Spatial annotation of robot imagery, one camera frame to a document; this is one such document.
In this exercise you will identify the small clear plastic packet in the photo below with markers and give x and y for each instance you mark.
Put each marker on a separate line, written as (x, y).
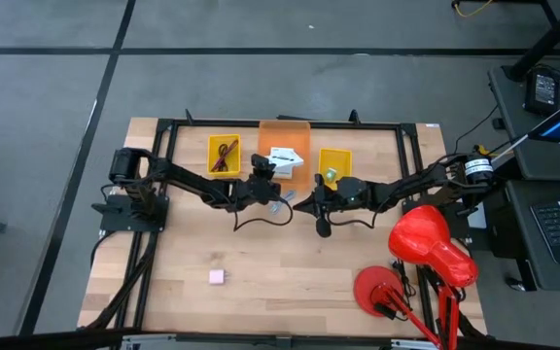
(275, 208)

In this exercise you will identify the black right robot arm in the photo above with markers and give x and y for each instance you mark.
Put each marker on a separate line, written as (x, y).
(406, 187)

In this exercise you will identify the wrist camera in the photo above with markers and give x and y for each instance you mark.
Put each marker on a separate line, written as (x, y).
(262, 165)
(323, 227)

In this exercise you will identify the black side desk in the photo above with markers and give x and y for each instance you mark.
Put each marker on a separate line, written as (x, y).
(508, 121)

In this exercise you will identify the small green white item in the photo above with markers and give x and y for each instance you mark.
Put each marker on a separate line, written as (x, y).
(331, 174)

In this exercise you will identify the black power adapter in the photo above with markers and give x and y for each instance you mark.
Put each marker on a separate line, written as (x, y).
(545, 90)

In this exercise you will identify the red desk lamp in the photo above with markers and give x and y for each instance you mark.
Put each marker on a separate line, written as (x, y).
(426, 238)

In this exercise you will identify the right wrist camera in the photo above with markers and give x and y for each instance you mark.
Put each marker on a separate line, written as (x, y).
(323, 227)

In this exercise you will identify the yellow power plug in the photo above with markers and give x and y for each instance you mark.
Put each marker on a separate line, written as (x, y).
(480, 150)

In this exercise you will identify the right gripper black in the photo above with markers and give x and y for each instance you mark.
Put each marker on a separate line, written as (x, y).
(353, 192)

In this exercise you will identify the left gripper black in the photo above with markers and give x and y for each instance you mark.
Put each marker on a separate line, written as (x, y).
(258, 192)

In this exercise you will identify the yellow plastic basket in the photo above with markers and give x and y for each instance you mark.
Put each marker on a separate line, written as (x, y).
(212, 171)
(340, 160)

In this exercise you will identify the pink wall charger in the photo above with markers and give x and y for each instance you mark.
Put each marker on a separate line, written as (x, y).
(217, 277)

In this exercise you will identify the white paper sheet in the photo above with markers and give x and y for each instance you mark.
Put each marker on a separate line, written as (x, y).
(478, 219)

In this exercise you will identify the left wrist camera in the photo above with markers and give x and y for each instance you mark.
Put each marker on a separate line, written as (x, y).
(262, 165)

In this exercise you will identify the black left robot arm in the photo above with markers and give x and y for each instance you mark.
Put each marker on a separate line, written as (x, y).
(187, 180)

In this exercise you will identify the silver aluminium bracket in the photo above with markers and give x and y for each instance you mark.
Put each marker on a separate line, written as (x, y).
(413, 344)
(149, 341)

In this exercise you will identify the black stand leg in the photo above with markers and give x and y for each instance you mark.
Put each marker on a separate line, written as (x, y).
(547, 39)

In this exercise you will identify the black aluminium table frame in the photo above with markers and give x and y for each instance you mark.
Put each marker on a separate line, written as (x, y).
(202, 122)

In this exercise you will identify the translucent orange plastic bin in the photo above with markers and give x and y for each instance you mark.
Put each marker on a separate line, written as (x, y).
(272, 136)

